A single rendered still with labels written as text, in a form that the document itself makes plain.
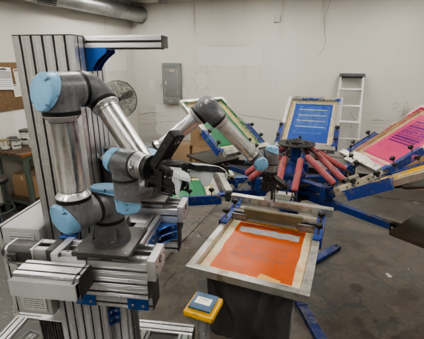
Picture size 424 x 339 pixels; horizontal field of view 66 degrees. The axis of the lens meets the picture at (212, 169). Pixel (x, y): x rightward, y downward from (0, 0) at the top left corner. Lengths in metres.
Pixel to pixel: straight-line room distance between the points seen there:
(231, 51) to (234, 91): 0.71
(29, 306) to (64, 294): 0.56
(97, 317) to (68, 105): 1.11
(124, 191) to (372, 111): 5.34
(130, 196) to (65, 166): 0.28
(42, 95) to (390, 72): 5.41
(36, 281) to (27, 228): 0.34
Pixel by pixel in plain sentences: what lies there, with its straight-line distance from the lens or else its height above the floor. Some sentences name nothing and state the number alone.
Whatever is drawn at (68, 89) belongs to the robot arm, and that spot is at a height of 1.85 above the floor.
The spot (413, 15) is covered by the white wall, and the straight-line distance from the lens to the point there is 6.03.
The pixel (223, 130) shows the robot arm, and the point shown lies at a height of 1.60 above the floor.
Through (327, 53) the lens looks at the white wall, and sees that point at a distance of 5.97.
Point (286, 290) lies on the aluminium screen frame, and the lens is 1.55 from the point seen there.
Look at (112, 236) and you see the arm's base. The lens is 1.32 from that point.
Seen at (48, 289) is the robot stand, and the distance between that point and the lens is 1.41.
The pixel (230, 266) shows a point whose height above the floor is 0.95.
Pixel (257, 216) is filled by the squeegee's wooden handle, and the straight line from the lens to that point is 2.08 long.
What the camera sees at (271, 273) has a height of 0.95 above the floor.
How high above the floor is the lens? 1.93
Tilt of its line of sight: 18 degrees down
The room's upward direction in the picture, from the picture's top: straight up
